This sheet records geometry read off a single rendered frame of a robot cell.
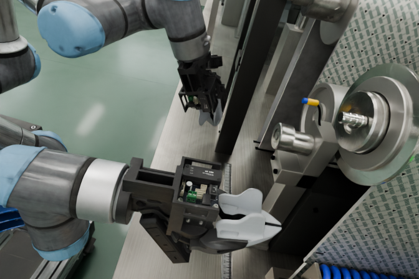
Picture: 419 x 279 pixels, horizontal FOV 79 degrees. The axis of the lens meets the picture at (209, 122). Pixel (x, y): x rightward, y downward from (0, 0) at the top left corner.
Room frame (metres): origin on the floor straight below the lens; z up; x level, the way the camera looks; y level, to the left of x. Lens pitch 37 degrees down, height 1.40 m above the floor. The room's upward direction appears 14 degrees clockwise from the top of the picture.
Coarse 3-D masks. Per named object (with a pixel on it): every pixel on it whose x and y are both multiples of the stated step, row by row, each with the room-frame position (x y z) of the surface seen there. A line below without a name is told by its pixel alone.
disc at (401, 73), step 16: (384, 64) 0.31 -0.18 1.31; (400, 64) 0.29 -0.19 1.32; (400, 80) 0.27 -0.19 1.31; (416, 80) 0.26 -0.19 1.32; (416, 96) 0.24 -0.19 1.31; (416, 112) 0.23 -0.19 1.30; (416, 128) 0.22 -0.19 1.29; (416, 144) 0.21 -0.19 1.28; (336, 160) 0.28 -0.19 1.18; (400, 160) 0.21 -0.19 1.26; (352, 176) 0.24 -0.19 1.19; (368, 176) 0.22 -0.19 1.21; (384, 176) 0.21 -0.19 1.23
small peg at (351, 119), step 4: (340, 112) 0.26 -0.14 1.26; (344, 112) 0.25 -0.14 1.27; (340, 116) 0.25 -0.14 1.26; (344, 116) 0.25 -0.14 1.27; (348, 116) 0.25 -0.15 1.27; (352, 116) 0.25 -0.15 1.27; (356, 116) 0.25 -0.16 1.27; (360, 116) 0.25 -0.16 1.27; (364, 116) 0.25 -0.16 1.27; (340, 120) 0.25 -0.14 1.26; (344, 120) 0.25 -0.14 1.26; (348, 120) 0.25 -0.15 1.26; (352, 120) 0.25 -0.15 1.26; (356, 120) 0.25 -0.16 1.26; (360, 120) 0.25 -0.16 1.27; (364, 120) 0.25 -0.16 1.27; (348, 124) 0.25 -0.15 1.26; (352, 124) 0.25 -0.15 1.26; (356, 124) 0.25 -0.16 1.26; (360, 124) 0.25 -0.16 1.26; (364, 124) 0.25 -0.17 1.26
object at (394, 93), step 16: (368, 80) 0.31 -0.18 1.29; (384, 80) 0.29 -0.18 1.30; (400, 96) 0.25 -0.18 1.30; (400, 112) 0.24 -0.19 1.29; (400, 128) 0.23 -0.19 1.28; (384, 144) 0.23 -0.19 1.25; (400, 144) 0.22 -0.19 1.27; (352, 160) 0.25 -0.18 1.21; (368, 160) 0.23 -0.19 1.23; (384, 160) 0.22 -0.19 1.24
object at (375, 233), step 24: (384, 192) 0.21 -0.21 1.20; (360, 216) 0.21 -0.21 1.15; (384, 216) 0.22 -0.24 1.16; (408, 216) 0.22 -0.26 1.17; (336, 240) 0.21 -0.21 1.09; (360, 240) 0.22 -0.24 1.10; (384, 240) 0.22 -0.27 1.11; (408, 240) 0.22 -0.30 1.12; (336, 264) 0.22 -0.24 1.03; (360, 264) 0.22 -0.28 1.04; (384, 264) 0.22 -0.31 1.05; (408, 264) 0.22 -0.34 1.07
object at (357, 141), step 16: (352, 96) 0.30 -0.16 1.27; (368, 96) 0.27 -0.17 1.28; (384, 96) 0.28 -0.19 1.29; (352, 112) 0.29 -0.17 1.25; (368, 112) 0.26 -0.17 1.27; (384, 112) 0.25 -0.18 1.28; (336, 128) 0.29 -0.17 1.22; (352, 128) 0.27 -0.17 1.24; (368, 128) 0.24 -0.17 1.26; (384, 128) 0.24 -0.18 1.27; (352, 144) 0.25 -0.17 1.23; (368, 144) 0.24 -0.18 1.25
